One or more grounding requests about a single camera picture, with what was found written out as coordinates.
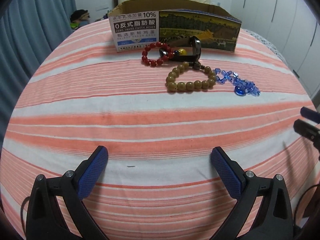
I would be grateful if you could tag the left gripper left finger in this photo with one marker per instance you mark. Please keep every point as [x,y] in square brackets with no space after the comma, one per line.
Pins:
[44,216]

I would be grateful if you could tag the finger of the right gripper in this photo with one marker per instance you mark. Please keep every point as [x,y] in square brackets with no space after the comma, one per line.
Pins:
[307,131]
[310,114]

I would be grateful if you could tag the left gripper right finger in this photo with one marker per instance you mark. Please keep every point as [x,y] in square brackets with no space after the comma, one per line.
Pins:
[274,216]

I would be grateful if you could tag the black wristwatch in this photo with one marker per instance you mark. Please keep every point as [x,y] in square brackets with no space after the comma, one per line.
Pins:
[187,49]

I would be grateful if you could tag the grey checkered blanket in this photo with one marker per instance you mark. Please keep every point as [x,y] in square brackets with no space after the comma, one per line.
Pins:
[269,45]

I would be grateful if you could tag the white wardrobe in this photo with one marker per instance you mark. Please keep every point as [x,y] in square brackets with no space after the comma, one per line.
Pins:
[292,28]

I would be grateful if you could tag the pink striped cloth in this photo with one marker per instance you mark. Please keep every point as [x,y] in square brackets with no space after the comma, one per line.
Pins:
[158,183]

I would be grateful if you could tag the cardboard box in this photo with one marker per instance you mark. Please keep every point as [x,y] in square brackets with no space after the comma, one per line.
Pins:
[136,23]

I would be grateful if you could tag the blue curtain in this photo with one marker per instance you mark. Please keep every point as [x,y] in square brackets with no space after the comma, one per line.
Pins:
[30,31]

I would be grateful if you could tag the doll with black hat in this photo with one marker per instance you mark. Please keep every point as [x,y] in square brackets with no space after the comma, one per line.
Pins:
[79,18]

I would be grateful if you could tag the wooden headboard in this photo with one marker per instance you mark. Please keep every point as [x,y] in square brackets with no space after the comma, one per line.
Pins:
[115,3]

